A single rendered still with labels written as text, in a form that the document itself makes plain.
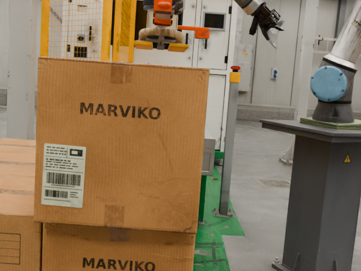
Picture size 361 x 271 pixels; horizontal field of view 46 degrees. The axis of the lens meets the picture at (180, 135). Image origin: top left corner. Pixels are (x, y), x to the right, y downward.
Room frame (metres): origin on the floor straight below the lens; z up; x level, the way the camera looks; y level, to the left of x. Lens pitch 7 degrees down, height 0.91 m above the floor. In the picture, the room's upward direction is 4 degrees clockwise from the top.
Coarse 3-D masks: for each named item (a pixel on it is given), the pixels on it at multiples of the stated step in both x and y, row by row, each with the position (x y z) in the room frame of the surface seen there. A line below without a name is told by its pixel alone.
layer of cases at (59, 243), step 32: (0, 160) 1.67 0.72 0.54; (32, 160) 1.71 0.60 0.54; (0, 192) 1.22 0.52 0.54; (32, 192) 1.24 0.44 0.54; (0, 224) 1.04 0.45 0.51; (32, 224) 1.04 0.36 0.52; (0, 256) 1.04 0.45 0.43; (32, 256) 1.04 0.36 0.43; (64, 256) 1.05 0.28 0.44; (96, 256) 1.05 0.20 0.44; (128, 256) 1.05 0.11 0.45; (160, 256) 1.05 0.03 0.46; (192, 256) 1.05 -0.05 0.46
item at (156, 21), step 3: (153, 12) 2.13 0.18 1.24; (153, 15) 2.14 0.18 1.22; (153, 18) 2.14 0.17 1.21; (171, 18) 2.20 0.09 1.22; (153, 21) 2.13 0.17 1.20; (156, 21) 2.13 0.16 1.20; (159, 21) 2.13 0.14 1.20; (162, 21) 2.13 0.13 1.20; (165, 21) 2.13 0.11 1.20; (168, 21) 2.13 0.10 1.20; (171, 21) 2.14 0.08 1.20; (156, 24) 2.20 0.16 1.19; (159, 24) 2.20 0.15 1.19; (162, 24) 2.21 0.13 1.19; (165, 24) 2.21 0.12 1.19; (168, 24) 2.21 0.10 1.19; (171, 24) 2.17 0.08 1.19
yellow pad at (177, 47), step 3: (171, 45) 2.25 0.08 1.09; (174, 45) 2.26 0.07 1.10; (177, 45) 2.26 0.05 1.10; (180, 45) 2.26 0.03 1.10; (183, 45) 2.26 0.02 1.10; (186, 45) 2.26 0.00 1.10; (168, 48) 2.45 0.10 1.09; (171, 48) 2.36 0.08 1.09; (174, 48) 2.35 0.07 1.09; (177, 48) 2.33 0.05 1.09; (180, 48) 2.32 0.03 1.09; (183, 48) 2.30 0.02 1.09; (186, 48) 2.29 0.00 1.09; (171, 51) 2.57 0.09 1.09; (174, 51) 2.56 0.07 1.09; (177, 51) 2.54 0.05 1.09; (180, 51) 2.52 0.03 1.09; (183, 51) 2.50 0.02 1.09
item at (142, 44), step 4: (136, 40) 2.25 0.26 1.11; (140, 40) 2.27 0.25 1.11; (144, 40) 2.27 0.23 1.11; (136, 44) 2.25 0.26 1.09; (140, 44) 2.24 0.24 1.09; (144, 44) 2.25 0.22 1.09; (148, 44) 2.25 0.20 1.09; (152, 44) 2.25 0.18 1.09; (136, 48) 2.56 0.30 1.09; (140, 48) 2.53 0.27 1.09; (144, 48) 2.51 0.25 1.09; (148, 48) 2.49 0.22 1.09; (152, 48) 2.48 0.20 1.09
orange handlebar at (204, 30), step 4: (160, 4) 1.77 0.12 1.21; (164, 4) 1.76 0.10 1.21; (168, 4) 1.77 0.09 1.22; (180, 28) 2.46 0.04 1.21; (184, 28) 2.46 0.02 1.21; (188, 28) 2.46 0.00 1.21; (192, 28) 2.46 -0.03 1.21; (196, 28) 2.47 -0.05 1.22; (200, 28) 2.47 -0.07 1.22; (204, 28) 2.47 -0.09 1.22; (208, 28) 2.48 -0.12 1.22; (204, 32) 2.54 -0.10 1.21
